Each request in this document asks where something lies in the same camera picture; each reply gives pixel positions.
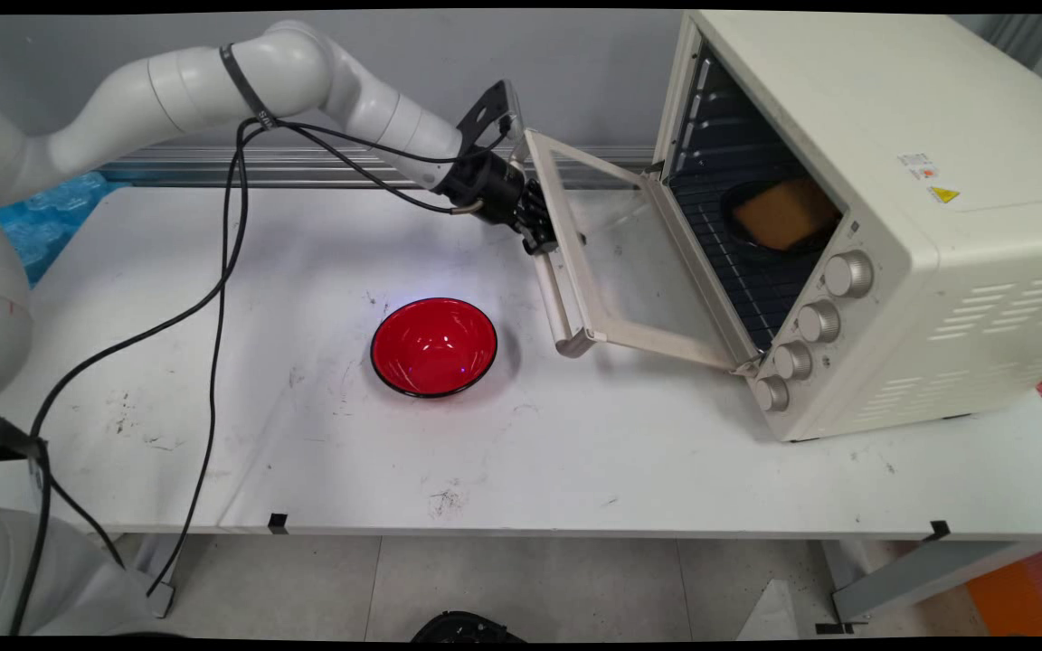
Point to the cream toaster oven body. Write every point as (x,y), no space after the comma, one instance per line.
(919,271)

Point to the yellow warning sticker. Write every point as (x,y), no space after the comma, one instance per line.
(943,194)

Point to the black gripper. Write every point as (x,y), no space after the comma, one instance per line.
(485,185)

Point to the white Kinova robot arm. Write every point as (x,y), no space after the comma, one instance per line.
(186,90)

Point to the grey metal table leg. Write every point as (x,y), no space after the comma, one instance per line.
(928,574)

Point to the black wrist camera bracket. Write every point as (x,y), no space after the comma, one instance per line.
(485,113)

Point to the white metal table leg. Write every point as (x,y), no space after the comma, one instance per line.
(159,579)

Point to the white and red label sticker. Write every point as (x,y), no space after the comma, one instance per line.
(918,165)

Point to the yellow toast slice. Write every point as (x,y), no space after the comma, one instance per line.
(788,215)

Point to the cream toaster oven door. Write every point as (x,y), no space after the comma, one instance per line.
(575,271)

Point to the orange box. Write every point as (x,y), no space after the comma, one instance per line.
(1023,592)

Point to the black tape piece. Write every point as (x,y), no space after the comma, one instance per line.
(939,531)
(278,523)

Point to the black round plate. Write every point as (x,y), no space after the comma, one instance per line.
(734,231)

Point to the blue bubble wrap sheet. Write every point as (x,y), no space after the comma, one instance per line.
(51,221)

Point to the silver oven knob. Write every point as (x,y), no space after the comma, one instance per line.
(849,274)
(819,322)
(792,361)
(771,394)

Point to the black round floor object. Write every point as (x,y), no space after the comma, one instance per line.
(467,628)

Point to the red bowl with black rim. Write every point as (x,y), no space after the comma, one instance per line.
(435,348)

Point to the aluminium profile rail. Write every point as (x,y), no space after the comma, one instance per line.
(304,167)

